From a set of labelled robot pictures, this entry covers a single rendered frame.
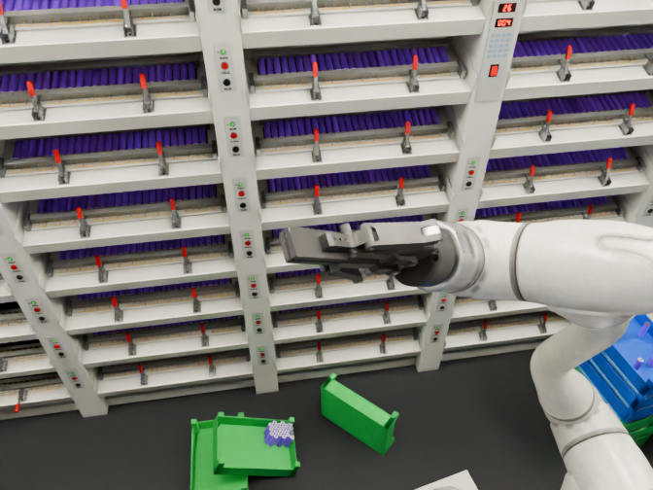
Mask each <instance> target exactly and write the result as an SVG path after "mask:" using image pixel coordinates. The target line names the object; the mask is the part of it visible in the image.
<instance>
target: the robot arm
mask: <svg viewBox="0 0 653 490"><path fill-rule="evenodd" d="M339 229H340V232H341V233H339V232H338V231H329V230H321V229H312V228H304V227H287V228H285V229H284V230H282V231H281V232H279V233H278V235H279V239H280V242H281V246H282V250H283V254H284V257H285V261H286V263H302V264H318V265H319V267H320V270H321V273H322V274H325V275H330V276H334V277H339V278H344V279H348V280H352V281H353V283H354V284H359V283H361V282H362V281H363V279H364V278H366V275H365V274H366V273H370V272H372V273H375V274H376V275H383V274H386V275H390V276H393V277H394V278H395V279H396V280H397V281H398V282H400V283H401V284H403V285H405V286H409V287H417V288H418V289H420V290H422V291H425V292H429V293H448V294H452V295H454V296H458V297H465V298H475V299H484V300H516V301H527V302H534V303H540V304H544V305H547V307H548V309H549V310H550V311H552V312H555V313H557V314H559V315H561V316H563V317H564V318H566V319H568V320H569V321H570V322H571V324H570V325H568V326H567V327H565V328H563V329H562V330H560V331H559V332H557V333H555V334H554V335H552V336H551V337H549V338H548V339H546V340H545V341H543V342H542V343H541V344H540V345H539V346H538V347H537V348H536V349H535V351H534V352H533V355H532V358H531V374H532V378H533V383H534V385H535V389H536V391H537V395H538V400H539V402H540V404H541V406H542V408H543V411H544V413H545V415H546V417H547V418H548V420H549V421H550V422H551V423H550V427H551V430H552V433H553V435H554V438H555V441H556V442H557V445H558V448H559V451H560V453H561V456H562V458H563V460H564V463H565V465H566V468H567V473H566V475H565V478H564V481H563V485H562V488H561V490H653V469H652V468H651V466H650V464H649V463H648V461H647V459H646V458H645V456H644V455H643V453H642V452H641V450H640V449H639V448H638V447H637V445H636V444H635V442H634V441H633V439H632V438H631V436H630V434H629V433H628V431H627V430H626V429H625V427H624V426H623V424H622V423H621V422H620V420H619V419H618V418H617V416H616V415H615V414H614V413H613V411H612V410H611V409H610V407H609V406H608V405H607V404H606V403H605V402H604V401H603V399H602V398H601V395H600V394H599V392H598V391H597V389H596V388H595V387H594V386H593V385H592V384H591V383H590V382H589V381H588V380H587V378H586V377H585V376H583V375H582V374H581V373H579V372H578V371H577V370H575V369H574V368H576V367H577V366H579V365H581V364H582V363H584V362H586V361H588V360H589V359H591V358H593V357H594V356H596V355H598V354H599V353H600V352H602V351H603V350H605V349H607V348H608V347H610V346H611V345H613V344H614V343H615V342H617V341H618V340H619V339H620V338H621V337H622V336H623V335H624V333H625V332H626V330H627V328H628V326H629V324H630V321H631V320H632V319H633V318H634V317H635V315H645V314H649V313H652V312H653V228H651V227H646V226H642V225H637V224H632V223H626V222H618V221H604V220H559V221H551V222H546V223H507V222H494V221H484V220H479V221H475V222H468V221H463V222H457V223H448V222H442V221H437V220H436V219H430V220H426V221H421V222H400V223H364V224H362V225H360V226H359V229H360V230H359V231H357V230H351V227H350V224H344V225H341V226H340V227H339ZM373 231H375V232H376V233H373Z"/></svg>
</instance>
